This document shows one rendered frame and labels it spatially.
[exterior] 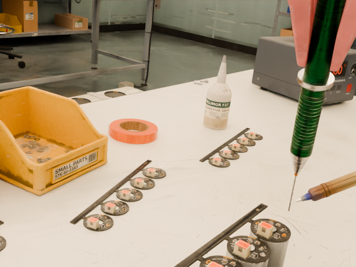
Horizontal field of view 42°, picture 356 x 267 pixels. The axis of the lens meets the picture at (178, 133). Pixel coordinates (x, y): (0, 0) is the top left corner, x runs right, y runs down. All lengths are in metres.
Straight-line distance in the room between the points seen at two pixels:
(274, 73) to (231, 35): 4.92
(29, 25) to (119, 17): 1.67
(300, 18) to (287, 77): 0.65
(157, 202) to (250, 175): 0.13
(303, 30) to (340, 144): 0.48
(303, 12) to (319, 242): 0.27
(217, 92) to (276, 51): 0.26
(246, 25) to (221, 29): 0.37
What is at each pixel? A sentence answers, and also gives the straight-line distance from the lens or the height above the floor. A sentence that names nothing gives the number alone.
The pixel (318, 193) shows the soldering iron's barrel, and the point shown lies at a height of 0.84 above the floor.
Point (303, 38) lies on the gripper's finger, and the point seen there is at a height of 0.94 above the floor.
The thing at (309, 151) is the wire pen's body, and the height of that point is 0.88.
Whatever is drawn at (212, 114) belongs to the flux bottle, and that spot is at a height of 0.77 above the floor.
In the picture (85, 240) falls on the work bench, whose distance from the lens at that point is 0.37.
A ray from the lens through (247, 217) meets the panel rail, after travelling 0.30.
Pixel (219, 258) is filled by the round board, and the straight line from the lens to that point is 0.26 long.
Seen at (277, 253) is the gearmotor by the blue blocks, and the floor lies 0.80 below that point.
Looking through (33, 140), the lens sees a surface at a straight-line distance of 0.55.
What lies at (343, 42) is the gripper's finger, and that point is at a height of 0.94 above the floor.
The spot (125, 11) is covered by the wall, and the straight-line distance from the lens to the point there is 6.29.
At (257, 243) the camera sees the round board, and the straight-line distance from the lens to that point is 0.28.
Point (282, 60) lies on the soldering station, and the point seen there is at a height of 0.82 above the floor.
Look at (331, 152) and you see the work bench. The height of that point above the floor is 0.75.
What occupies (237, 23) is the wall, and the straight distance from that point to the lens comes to 5.72.
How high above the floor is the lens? 0.96
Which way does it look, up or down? 21 degrees down
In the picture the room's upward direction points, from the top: 7 degrees clockwise
